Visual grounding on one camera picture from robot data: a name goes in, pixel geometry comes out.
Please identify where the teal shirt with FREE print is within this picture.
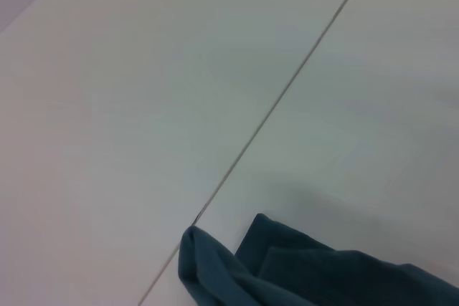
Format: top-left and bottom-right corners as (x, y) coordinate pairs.
(178, 212), (459, 306)

